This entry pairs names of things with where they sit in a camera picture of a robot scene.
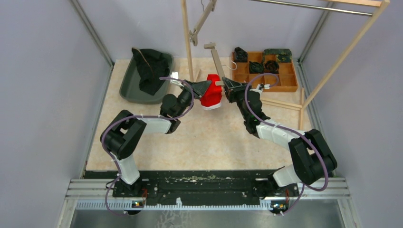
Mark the beige clip hanger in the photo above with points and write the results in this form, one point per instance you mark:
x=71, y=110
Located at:
x=193, y=33
x=217, y=62

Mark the dark rolled sock right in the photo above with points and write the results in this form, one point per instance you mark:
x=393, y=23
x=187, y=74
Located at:
x=271, y=66

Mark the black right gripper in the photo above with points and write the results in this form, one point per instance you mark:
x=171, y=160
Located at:
x=233, y=88

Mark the red underwear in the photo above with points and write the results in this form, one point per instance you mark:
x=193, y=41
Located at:
x=213, y=96

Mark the wooden compartment tray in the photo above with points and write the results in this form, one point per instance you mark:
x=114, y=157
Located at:
x=284, y=81

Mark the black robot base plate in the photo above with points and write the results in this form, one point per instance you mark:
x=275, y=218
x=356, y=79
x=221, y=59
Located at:
x=255, y=182

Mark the dark folded sock top-left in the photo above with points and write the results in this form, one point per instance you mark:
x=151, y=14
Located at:
x=240, y=55

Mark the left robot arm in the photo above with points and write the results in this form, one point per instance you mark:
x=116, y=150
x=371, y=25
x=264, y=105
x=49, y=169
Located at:
x=123, y=134

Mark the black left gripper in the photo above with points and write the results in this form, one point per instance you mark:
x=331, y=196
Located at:
x=199, y=87

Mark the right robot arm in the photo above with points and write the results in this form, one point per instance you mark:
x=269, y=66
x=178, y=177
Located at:
x=312, y=159

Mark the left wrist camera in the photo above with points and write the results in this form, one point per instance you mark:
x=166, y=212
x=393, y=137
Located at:
x=174, y=77

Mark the grey plastic bin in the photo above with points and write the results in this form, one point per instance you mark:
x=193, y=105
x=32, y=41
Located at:
x=130, y=90

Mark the black striped garment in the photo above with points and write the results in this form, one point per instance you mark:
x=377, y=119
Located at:
x=151, y=65

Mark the camouflage folded cloth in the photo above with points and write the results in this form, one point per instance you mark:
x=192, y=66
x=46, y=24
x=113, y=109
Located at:
x=282, y=55

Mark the aluminium front rail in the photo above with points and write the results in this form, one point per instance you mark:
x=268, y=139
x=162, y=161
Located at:
x=92, y=194

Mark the dark folded sock middle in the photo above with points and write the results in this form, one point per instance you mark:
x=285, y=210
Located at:
x=256, y=67

